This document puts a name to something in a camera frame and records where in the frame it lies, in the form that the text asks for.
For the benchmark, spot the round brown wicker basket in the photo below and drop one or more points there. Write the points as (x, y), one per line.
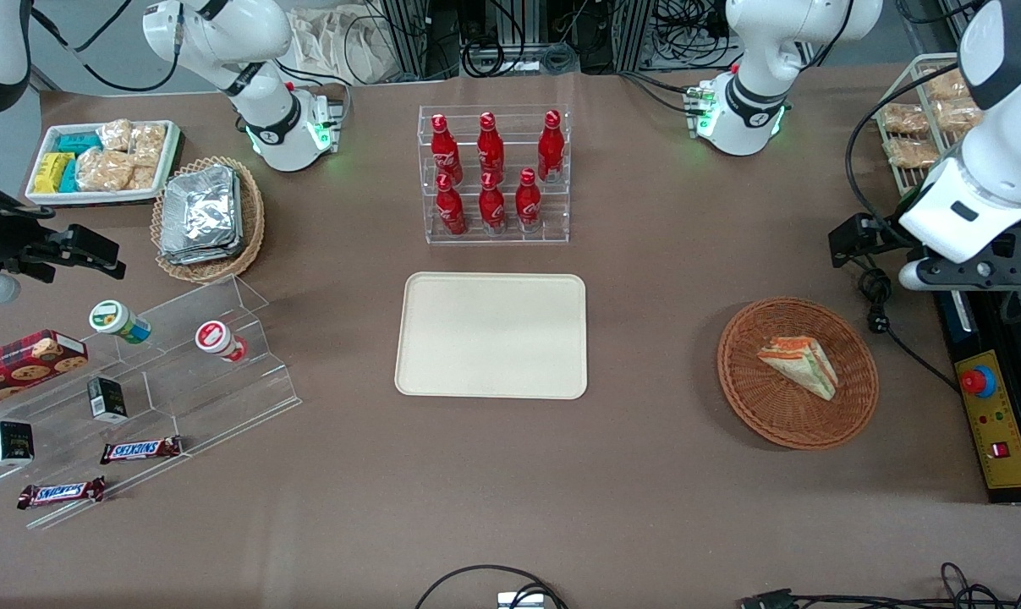
(764, 406)

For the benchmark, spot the yellow control panel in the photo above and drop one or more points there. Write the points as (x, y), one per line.
(1005, 419)

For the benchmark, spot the beige plastic tray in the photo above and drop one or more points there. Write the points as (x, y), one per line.
(491, 335)

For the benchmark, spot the clear acrylic stepped shelf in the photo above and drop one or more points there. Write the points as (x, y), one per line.
(222, 397)

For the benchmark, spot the yellow snack pack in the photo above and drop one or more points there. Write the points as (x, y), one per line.
(52, 172)

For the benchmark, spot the red tartan cookie box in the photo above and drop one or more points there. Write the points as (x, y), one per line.
(19, 368)

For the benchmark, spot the triangular sandwich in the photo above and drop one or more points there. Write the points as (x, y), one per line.
(802, 365)

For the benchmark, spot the bagged brown pastry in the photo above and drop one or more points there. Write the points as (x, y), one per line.
(903, 120)
(910, 154)
(948, 85)
(957, 117)

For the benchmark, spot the white rectangular snack tray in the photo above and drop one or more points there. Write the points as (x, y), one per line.
(167, 161)

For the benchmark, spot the red rocker switch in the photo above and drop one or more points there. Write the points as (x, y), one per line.
(999, 450)

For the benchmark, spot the red emergency stop button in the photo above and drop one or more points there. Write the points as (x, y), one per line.
(978, 382)

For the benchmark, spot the small grey device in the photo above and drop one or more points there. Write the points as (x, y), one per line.
(520, 600)

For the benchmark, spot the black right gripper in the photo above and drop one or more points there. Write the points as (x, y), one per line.
(1, 239)

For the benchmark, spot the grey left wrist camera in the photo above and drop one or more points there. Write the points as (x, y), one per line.
(914, 277)

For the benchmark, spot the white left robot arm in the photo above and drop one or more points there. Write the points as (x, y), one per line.
(992, 169)

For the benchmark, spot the red cola bottle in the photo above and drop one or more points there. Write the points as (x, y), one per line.
(528, 203)
(445, 152)
(490, 148)
(551, 152)
(451, 211)
(491, 207)

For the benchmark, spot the aluminium frame post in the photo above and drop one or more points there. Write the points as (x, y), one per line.
(404, 38)
(633, 34)

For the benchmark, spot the teal snack pack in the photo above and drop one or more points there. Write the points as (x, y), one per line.
(69, 176)
(79, 142)

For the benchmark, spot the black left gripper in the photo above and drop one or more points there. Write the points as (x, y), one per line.
(883, 231)

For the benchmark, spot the small black white-edged box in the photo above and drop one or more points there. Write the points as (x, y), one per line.
(11, 444)

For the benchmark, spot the clear acrylic bottle rack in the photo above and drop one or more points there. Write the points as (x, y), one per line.
(510, 238)

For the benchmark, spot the small black green-label box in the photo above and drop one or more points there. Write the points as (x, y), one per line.
(107, 399)

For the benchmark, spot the oval tan wicker basket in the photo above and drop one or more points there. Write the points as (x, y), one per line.
(255, 216)

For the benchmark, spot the clear rice cracker bag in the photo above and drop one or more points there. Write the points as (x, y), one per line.
(148, 144)
(114, 135)
(142, 178)
(104, 169)

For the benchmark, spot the white cloth bags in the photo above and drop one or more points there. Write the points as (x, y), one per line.
(337, 42)

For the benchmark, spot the red-lid yoghurt cup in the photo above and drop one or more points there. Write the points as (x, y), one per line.
(216, 338)

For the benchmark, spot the silver foil pack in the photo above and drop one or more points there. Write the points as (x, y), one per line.
(199, 207)
(201, 256)

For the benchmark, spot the green-lid yoghurt cup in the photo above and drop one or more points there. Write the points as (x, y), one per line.
(112, 319)

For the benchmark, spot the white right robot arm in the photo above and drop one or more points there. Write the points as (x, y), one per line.
(222, 42)

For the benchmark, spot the Snickers chocolate bar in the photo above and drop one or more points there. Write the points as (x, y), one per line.
(60, 492)
(140, 450)

